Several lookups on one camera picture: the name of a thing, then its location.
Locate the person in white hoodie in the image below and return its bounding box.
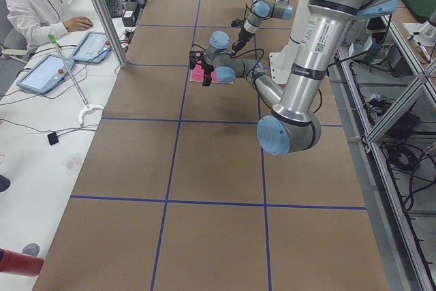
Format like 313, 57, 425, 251
5, 0, 93, 54

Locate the left braided black cable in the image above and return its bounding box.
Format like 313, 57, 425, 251
190, 44, 323, 114

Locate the near blue teach pendant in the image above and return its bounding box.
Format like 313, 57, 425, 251
16, 54, 67, 94

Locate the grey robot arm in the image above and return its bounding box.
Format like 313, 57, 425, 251
231, 0, 293, 57
189, 0, 400, 155

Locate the aluminium frame post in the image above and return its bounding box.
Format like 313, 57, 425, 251
91, 0, 127, 68

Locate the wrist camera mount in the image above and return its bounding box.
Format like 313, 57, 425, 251
189, 50, 204, 70
230, 18, 245, 28

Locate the aluminium side frame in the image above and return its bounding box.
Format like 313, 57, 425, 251
330, 8, 435, 290

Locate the blue teach pendant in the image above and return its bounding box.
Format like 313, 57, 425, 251
69, 31, 112, 64
16, 54, 67, 94

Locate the long reacher grabber stick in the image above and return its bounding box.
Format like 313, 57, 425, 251
48, 34, 104, 127

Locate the pink grey-backed towel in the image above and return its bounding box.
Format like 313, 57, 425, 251
189, 65, 236, 85

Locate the black keyboard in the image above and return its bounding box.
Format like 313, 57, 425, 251
104, 0, 123, 18

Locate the red bottle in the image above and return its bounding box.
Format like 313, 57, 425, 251
0, 249, 44, 277

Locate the small black box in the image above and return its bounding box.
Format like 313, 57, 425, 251
47, 132, 59, 146

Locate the far blue teach pendant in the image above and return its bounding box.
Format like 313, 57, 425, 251
69, 31, 112, 64

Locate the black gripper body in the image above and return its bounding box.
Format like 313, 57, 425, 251
201, 62, 214, 86
232, 33, 251, 55

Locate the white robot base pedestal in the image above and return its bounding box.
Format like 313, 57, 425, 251
268, 52, 296, 85

